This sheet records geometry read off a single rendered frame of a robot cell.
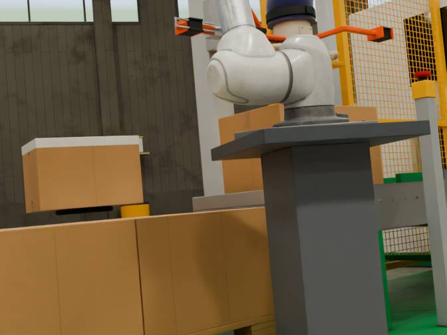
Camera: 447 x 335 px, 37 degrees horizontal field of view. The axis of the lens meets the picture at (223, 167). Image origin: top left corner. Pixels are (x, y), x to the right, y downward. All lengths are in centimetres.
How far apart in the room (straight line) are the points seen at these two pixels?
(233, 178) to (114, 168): 118
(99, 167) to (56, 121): 742
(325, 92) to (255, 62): 25
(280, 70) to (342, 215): 45
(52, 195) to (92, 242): 175
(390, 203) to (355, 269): 94
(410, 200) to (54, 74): 901
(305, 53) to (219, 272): 84
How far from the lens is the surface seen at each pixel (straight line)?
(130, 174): 396
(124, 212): 1080
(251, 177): 281
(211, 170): 395
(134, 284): 217
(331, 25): 626
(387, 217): 285
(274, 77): 192
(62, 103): 1135
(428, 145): 285
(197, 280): 232
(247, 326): 250
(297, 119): 199
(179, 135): 1156
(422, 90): 287
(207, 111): 398
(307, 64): 199
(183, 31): 265
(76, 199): 385
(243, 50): 191
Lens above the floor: 56
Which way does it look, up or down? 3 degrees up
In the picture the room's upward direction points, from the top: 5 degrees counter-clockwise
